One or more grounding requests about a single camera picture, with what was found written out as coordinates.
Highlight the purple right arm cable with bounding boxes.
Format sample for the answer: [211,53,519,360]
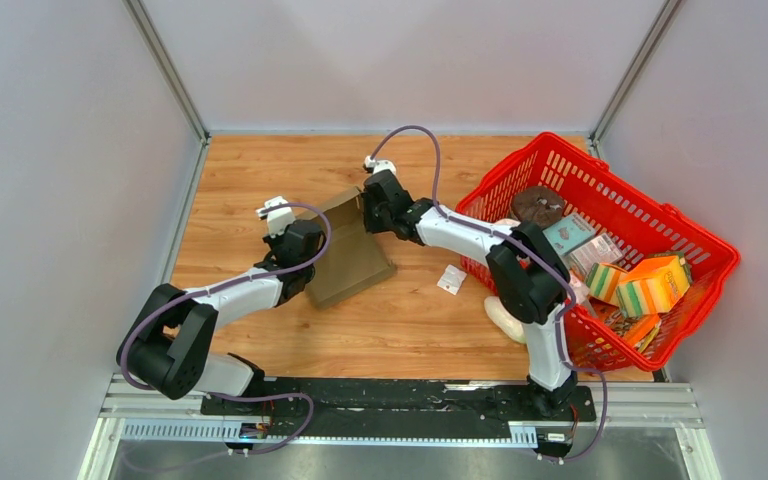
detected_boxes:
[365,124,612,464]

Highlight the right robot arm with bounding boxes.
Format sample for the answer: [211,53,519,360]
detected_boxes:
[362,170,577,419]

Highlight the orange sponge pack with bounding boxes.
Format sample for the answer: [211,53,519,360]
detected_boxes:
[615,252,693,318]

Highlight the brown round chocolate cake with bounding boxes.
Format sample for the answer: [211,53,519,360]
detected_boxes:
[510,185,566,229]

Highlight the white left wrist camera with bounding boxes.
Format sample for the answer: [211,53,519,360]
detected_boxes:
[256,196,296,238]

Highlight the red plastic basket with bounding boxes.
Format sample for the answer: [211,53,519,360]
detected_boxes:
[455,132,741,372]

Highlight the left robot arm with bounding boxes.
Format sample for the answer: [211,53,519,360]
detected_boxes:
[116,220,332,415]

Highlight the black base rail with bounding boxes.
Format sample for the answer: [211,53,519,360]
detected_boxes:
[200,377,597,448]

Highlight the pink transparent packet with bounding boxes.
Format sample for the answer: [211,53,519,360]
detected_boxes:
[565,233,623,280]

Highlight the orange snack bag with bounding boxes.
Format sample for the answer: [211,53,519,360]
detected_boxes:
[608,312,662,352]

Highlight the small white packet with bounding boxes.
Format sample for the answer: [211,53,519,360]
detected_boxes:
[436,265,467,295]

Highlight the brown cardboard box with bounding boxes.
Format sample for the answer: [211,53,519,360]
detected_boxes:
[305,186,397,310]

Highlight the teal small box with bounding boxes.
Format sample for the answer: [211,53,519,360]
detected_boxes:
[543,213,596,257]

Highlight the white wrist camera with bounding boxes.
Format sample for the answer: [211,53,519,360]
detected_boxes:
[256,196,296,238]
[363,155,397,175]

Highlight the white tissue roll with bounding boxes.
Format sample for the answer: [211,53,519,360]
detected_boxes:
[495,218,520,227]

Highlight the striped colourful sponge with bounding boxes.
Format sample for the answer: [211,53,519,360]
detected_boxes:
[585,263,628,307]

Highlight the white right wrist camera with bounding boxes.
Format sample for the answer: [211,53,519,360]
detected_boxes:
[363,155,397,175]

